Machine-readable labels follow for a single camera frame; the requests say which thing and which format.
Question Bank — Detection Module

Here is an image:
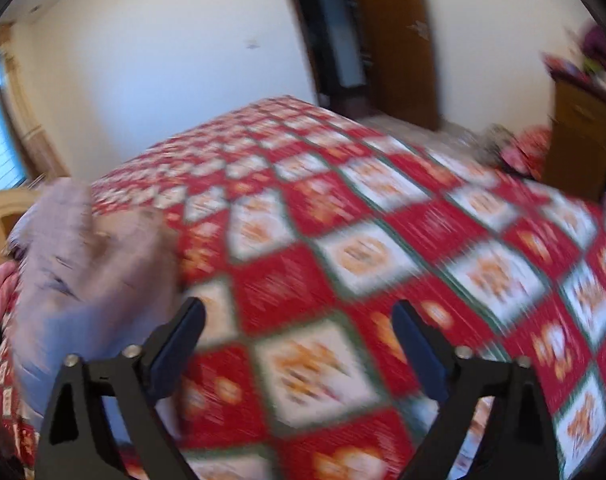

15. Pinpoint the beige padded coat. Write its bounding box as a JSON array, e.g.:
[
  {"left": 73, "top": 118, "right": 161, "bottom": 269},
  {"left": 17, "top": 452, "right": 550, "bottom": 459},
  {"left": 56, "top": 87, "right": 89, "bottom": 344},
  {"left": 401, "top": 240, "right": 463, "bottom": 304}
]
[{"left": 3, "top": 177, "right": 181, "bottom": 456}]

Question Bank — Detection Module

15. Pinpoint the red bag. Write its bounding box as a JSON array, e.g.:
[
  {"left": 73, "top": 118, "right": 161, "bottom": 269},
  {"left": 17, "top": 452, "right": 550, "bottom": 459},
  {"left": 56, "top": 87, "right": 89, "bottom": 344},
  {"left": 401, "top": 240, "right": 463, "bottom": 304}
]
[{"left": 500, "top": 127, "right": 554, "bottom": 181}]

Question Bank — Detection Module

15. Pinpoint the dark door frame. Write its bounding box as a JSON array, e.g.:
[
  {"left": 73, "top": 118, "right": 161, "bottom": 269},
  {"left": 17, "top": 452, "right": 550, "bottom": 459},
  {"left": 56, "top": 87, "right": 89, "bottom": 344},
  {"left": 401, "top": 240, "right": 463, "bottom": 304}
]
[{"left": 278, "top": 0, "right": 379, "bottom": 116}]

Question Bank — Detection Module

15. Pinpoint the brown wooden door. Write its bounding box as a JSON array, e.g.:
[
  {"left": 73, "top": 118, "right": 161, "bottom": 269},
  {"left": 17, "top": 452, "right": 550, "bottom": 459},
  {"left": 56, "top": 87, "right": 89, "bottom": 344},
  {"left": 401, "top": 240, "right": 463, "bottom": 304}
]
[{"left": 355, "top": 0, "right": 441, "bottom": 131}]

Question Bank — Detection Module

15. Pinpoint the wooden cabinet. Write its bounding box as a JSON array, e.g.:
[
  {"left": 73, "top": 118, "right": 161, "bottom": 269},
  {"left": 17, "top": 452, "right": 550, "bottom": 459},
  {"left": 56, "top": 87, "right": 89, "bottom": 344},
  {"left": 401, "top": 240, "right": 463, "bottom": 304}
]
[{"left": 543, "top": 80, "right": 606, "bottom": 203}]

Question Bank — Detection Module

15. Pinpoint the yellow patterned curtain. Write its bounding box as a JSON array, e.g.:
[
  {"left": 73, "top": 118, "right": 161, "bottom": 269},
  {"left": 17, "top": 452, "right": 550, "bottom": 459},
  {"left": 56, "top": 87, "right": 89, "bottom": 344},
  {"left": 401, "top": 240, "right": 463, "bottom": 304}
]
[{"left": 0, "top": 25, "right": 71, "bottom": 181}]

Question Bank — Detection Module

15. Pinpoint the cream wooden headboard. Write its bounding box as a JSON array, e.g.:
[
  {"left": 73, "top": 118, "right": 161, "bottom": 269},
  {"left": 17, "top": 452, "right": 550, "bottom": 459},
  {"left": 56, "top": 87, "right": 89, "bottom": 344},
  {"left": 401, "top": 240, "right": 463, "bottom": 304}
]
[{"left": 0, "top": 189, "right": 46, "bottom": 276}]

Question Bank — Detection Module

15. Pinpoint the purple cloth pile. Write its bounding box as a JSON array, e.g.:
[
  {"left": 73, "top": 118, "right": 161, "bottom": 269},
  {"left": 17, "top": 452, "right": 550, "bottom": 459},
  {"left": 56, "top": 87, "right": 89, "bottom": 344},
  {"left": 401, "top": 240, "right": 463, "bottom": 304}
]
[{"left": 540, "top": 20, "right": 606, "bottom": 91}]

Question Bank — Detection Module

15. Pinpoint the red checkered bed sheet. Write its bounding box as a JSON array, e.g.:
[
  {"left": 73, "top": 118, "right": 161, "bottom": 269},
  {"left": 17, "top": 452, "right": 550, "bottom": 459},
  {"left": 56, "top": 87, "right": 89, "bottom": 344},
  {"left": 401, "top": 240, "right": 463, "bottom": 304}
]
[{"left": 0, "top": 95, "right": 606, "bottom": 480}]

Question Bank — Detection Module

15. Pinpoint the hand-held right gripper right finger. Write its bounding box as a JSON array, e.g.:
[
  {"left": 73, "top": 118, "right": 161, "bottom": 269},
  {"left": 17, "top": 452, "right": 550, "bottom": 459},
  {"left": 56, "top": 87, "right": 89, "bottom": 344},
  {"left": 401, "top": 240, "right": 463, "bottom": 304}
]
[{"left": 392, "top": 300, "right": 559, "bottom": 480}]

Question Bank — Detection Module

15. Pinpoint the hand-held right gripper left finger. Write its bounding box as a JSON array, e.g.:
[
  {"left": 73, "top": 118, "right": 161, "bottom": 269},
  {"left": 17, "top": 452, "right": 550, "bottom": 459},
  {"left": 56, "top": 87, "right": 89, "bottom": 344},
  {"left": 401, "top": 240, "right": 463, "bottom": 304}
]
[{"left": 35, "top": 297, "right": 207, "bottom": 480}]

